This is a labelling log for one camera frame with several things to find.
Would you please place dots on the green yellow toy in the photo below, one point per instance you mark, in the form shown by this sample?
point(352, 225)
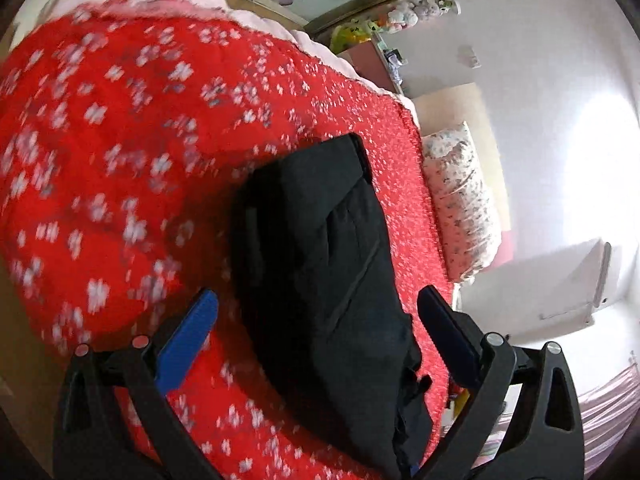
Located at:
point(352, 35)

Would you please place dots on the red floral bedspread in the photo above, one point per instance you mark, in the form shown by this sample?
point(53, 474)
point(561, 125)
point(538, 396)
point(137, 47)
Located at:
point(100, 160)

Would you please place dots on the stack of plush toys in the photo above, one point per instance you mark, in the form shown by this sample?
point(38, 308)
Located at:
point(405, 15)

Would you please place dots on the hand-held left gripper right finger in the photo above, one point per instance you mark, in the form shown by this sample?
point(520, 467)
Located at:
point(450, 340)

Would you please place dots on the pink brown nightstand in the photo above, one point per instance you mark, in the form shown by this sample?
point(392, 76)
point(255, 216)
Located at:
point(370, 67)

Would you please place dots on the white floral pillow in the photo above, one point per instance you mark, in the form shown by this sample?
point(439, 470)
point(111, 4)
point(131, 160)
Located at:
point(465, 210)

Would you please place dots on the black pants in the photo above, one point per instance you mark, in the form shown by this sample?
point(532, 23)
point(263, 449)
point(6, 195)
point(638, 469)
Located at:
point(325, 285)

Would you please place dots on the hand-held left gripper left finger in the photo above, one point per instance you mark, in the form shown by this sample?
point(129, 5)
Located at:
point(187, 340)

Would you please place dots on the pink curtain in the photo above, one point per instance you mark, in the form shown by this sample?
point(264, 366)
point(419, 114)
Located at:
point(610, 405)

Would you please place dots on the white air conditioner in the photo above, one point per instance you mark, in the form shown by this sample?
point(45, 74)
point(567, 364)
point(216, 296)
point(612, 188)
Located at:
point(595, 280)

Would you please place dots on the yellow bag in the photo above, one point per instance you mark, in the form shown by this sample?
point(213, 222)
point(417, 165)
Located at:
point(457, 402)

